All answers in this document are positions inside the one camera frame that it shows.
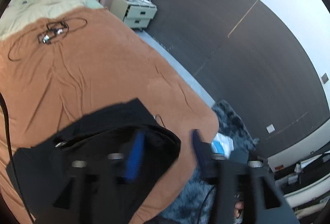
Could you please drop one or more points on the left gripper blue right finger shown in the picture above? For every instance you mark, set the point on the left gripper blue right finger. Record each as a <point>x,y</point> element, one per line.
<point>207,161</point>

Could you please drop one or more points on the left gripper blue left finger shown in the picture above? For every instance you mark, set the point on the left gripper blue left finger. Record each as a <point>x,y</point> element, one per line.
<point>134,159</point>

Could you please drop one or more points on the black pants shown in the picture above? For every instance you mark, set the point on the black pants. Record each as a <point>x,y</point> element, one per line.
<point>77,175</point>

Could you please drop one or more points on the blue white packet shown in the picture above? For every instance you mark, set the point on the blue white packet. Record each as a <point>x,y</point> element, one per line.
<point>222,145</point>

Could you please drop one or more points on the grey shaggy rug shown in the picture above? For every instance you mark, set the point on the grey shaggy rug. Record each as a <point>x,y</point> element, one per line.
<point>194,203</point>

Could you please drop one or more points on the orange-brown bed blanket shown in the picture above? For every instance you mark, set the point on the orange-brown bed blanket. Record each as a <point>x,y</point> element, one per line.
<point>99,62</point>

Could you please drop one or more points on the white bedside drawer cabinet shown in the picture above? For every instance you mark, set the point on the white bedside drawer cabinet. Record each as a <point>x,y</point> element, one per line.
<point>135,14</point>

